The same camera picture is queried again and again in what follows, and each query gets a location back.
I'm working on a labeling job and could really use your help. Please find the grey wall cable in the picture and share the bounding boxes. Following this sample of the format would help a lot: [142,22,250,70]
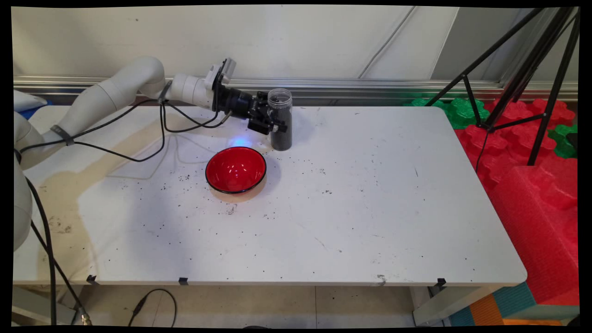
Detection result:
[358,6,418,79]

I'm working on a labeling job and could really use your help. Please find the blue object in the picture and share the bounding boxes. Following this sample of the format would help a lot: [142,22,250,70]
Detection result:
[18,99,52,121]

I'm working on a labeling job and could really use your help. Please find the black seeds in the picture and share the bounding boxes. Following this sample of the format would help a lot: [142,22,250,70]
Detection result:
[269,108,293,151]

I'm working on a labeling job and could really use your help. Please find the clear plastic jar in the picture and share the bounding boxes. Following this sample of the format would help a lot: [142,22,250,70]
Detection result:
[267,88,293,152]

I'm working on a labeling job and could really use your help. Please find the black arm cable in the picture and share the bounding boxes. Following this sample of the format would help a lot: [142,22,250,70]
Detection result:
[18,82,233,163]

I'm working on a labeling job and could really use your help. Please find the teal and orange foam mat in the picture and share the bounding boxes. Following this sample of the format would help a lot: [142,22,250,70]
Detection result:
[448,281,580,327]

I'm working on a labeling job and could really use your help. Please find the aluminium rail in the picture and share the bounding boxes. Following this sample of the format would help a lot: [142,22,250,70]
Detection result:
[14,76,579,106]

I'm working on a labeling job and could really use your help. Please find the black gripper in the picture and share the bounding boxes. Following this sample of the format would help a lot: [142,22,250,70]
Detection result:
[215,83,288,136]

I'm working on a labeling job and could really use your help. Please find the grey table leg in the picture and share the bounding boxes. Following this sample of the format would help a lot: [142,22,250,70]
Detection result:
[12,287,77,325]
[411,285,502,327]

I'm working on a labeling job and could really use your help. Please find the black tripod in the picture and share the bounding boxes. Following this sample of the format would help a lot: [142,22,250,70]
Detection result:
[425,7,581,167]

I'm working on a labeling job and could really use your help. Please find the black floor cable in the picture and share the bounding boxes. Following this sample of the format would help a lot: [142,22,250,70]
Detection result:
[127,289,178,327]

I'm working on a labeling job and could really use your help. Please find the red bowl with black rim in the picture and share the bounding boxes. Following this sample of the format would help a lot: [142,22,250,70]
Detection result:
[205,146,268,195]

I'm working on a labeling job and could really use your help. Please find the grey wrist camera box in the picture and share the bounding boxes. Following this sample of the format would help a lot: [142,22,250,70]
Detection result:
[203,57,238,89]

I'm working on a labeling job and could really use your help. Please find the thick black base cable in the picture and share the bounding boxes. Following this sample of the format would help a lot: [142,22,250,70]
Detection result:
[14,148,92,326]

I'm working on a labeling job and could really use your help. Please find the large red foam block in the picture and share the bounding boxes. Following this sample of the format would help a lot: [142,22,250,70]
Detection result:
[489,166,580,306]

